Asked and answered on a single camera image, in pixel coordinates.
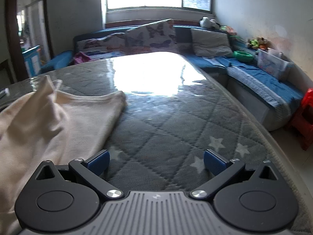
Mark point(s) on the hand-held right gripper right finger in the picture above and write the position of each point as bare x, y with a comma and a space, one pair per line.
213, 163

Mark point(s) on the brown and green stuffed toys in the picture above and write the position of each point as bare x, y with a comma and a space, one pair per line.
256, 43

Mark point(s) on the blue sofa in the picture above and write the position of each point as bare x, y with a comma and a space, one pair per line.
60, 61

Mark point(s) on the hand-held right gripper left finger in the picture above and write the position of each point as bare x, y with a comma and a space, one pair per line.
100, 163

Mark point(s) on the red plastic stool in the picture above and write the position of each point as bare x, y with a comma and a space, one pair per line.
303, 117

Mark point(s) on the dark wooden door frame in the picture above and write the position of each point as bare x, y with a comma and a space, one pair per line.
14, 29

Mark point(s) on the clear plastic storage box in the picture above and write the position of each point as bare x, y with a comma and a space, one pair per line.
273, 64

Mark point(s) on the green bowl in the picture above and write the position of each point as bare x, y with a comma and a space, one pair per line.
242, 56

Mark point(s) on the blue towel sofa cover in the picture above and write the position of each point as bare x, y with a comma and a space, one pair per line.
256, 78

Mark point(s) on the large butterfly print cushion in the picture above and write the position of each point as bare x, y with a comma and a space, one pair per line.
151, 36

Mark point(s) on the pink and green toy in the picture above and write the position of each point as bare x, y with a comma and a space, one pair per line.
228, 30

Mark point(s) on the cream shirt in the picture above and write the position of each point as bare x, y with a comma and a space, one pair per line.
49, 127

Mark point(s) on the blue and white cabinet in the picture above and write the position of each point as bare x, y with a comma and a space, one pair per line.
31, 61

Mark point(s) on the pink cloth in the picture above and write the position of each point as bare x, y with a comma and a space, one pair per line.
82, 58

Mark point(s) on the grey cushion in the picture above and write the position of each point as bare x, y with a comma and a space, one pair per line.
210, 42

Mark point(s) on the white plush toy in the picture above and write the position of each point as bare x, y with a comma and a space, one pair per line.
206, 22

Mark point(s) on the long butterfly print cushion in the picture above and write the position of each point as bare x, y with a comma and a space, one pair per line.
102, 42

